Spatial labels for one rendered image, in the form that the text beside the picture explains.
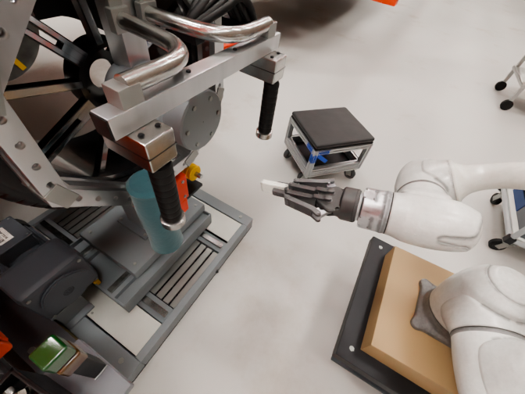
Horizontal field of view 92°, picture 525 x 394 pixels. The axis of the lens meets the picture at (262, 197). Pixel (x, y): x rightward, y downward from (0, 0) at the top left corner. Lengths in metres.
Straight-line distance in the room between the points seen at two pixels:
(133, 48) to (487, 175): 0.74
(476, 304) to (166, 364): 1.00
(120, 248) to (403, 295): 1.03
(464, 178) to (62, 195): 0.81
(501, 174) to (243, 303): 0.98
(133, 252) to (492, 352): 1.08
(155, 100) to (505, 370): 0.78
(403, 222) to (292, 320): 0.80
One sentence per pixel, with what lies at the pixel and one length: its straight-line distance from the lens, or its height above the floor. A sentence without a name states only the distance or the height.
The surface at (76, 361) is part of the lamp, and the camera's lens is 0.62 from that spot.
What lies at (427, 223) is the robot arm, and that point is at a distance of 0.55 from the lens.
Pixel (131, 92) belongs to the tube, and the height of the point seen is 1.00.
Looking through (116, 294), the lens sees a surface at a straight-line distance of 1.12.
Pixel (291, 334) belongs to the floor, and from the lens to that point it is 1.21.
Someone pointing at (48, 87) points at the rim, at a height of 0.88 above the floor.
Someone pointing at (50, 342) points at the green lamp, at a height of 0.66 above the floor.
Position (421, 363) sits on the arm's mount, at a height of 0.38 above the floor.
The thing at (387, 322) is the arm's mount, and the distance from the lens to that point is 0.94.
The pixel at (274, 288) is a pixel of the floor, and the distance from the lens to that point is 1.25.
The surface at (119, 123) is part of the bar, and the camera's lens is 0.35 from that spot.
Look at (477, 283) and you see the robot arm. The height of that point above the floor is 0.62.
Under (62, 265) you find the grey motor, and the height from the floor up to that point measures 0.40.
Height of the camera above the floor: 1.16
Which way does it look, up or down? 50 degrees down
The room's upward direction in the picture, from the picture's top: 11 degrees clockwise
